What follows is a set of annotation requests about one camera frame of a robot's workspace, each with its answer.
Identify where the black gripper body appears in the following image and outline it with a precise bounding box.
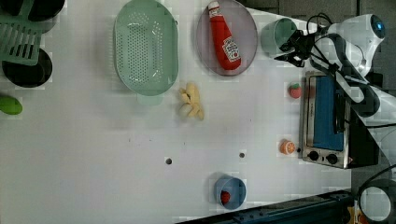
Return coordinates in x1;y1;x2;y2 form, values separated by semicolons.
294;31;317;67

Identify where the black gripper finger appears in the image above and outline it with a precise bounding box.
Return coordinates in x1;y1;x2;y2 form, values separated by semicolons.
279;30;304;52
276;52;299;64

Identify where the light green mug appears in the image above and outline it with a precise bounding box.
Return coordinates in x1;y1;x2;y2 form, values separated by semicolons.
261;18;297;58

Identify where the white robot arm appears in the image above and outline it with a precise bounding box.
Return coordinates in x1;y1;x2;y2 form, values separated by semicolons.
270;14;395;224

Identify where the toy strawberry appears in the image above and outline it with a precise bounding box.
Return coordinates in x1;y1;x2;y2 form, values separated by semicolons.
289;83;302;99

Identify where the purple round plate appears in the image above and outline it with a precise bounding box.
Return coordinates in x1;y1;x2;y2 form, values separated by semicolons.
195;0;259;77

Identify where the red ketchup bottle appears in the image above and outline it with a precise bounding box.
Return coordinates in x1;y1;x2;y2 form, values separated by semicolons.
207;1;242;70

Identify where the silver toaster oven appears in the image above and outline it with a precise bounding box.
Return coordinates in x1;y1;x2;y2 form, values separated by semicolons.
299;70;381;170

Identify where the toy orange half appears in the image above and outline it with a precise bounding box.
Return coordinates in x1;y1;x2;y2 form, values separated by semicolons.
279;140;296;155

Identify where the yellow toy banana bunch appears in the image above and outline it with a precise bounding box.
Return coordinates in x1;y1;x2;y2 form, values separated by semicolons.
178;82;205;120

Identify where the blue bowl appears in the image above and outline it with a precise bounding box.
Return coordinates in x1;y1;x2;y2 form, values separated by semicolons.
214;175;247;210

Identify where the green perforated colander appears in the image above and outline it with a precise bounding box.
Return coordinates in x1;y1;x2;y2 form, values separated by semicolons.
113;0;178;105

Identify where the small red toy fruit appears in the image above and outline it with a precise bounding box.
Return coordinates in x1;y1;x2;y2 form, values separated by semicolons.
220;190;231;205

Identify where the yellow emergency stop box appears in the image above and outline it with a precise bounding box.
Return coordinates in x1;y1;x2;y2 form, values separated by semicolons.
347;206;369;224

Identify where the upper black round burner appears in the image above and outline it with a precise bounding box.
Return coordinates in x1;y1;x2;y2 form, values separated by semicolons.
0;0;65;21

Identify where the black round stove burner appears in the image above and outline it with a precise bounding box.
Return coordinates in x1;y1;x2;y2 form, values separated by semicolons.
2;49;52;88

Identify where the green dish rack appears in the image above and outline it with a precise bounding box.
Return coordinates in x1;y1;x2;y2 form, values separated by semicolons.
0;0;43;66

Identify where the green toy vegetable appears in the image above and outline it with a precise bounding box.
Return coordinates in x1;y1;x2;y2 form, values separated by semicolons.
0;96;22;115

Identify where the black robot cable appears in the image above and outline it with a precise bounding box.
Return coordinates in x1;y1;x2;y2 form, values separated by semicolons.
306;12;396;206

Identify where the blue metal frame rail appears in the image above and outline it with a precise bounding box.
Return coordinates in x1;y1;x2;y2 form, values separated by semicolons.
177;190;354;224

